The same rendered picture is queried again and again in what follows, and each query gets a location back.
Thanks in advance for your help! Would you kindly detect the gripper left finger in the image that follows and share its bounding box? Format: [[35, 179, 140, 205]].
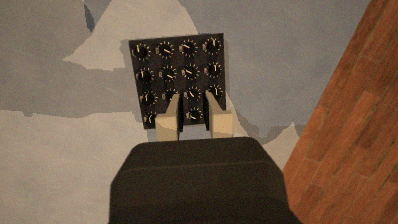
[[155, 94, 184, 142]]

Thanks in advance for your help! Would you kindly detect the black knob box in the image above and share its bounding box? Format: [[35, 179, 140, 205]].
[[129, 33, 226, 129]]

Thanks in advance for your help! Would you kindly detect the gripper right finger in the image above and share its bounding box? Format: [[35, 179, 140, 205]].
[[203, 92, 233, 138]]

